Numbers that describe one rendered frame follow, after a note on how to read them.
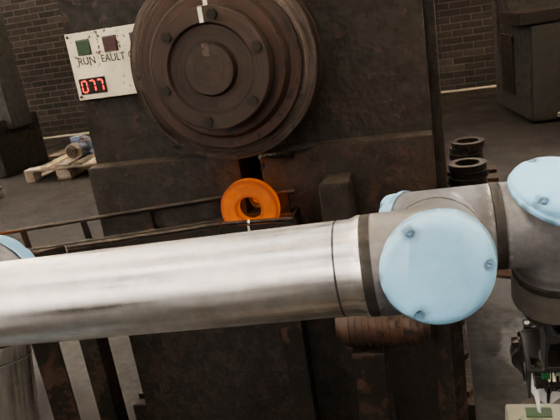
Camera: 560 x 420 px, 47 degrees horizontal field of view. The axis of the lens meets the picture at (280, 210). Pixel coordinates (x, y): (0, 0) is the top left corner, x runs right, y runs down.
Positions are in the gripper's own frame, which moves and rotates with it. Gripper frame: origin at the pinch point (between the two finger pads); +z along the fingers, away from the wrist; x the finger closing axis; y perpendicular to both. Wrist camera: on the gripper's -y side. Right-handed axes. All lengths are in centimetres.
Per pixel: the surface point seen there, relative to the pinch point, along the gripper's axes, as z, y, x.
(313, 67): -12, -83, -37
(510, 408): 10.0, -4.3, -4.1
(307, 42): -18, -85, -37
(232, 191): 16, -76, -63
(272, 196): 18, -75, -53
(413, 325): 39, -47, -20
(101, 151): 9, -92, -104
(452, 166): 116, -217, -3
